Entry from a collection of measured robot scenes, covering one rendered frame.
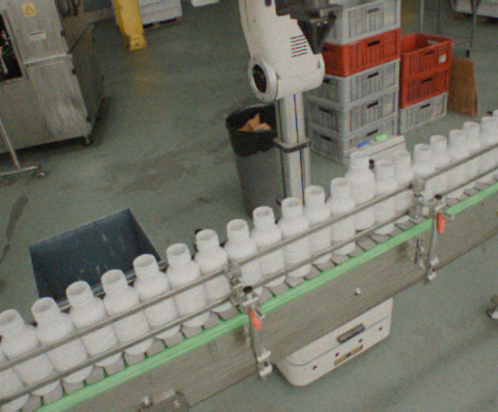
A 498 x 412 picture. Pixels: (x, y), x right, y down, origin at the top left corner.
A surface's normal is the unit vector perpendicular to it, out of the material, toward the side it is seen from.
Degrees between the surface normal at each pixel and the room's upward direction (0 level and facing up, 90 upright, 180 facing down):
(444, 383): 0
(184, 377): 90
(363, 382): 0
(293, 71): 90
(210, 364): 90
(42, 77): 90
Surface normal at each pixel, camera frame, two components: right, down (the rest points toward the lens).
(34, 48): 0.19, 0.51
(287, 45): 0.48, 0.43
